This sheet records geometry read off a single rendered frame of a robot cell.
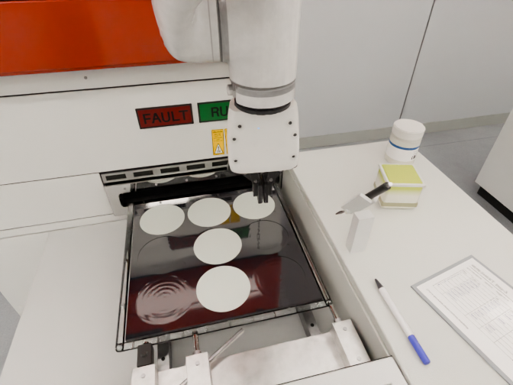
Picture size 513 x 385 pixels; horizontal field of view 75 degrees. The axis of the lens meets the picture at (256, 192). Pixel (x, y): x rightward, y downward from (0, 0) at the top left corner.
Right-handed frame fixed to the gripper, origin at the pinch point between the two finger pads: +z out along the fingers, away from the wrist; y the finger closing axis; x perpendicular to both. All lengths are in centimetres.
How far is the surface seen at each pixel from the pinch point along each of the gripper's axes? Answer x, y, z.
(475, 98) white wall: 199, 209, 89
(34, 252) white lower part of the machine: 23, -57, 34
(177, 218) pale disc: 15.4, -17.4, 19.7
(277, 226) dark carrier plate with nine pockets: 10.1, 5.0, 19.9
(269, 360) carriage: -18.0, -1.1, 21.2
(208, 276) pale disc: -1.6, -10.5, 19.4
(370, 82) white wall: 189, 108, 65
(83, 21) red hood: 21.8, -26.6, -20.6
